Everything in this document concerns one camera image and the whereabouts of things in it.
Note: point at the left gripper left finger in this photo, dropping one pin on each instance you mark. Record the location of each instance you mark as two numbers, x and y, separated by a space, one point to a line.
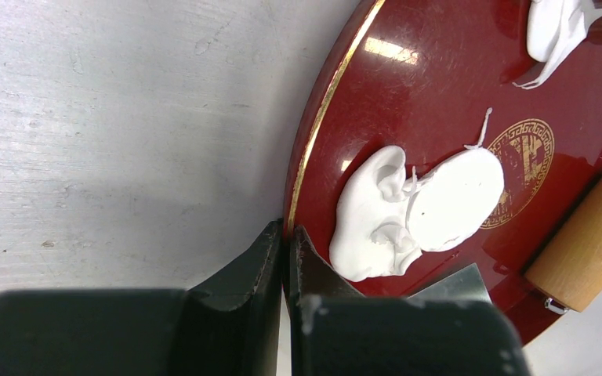
226 325

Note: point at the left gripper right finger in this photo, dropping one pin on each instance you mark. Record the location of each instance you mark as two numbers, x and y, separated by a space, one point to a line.
336 330

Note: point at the round cut dough wrapper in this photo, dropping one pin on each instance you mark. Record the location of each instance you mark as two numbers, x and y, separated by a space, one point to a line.
456 197

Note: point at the round red lacquer tray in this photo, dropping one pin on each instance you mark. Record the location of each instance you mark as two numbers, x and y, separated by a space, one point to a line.
420 75

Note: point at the wooden dough roller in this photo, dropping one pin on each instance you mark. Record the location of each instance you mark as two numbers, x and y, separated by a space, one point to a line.
568 271

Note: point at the white dough piece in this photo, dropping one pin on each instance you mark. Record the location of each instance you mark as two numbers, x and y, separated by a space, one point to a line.
371 237

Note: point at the torn white dough scrap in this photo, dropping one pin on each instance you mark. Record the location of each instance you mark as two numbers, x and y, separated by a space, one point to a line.
554 31

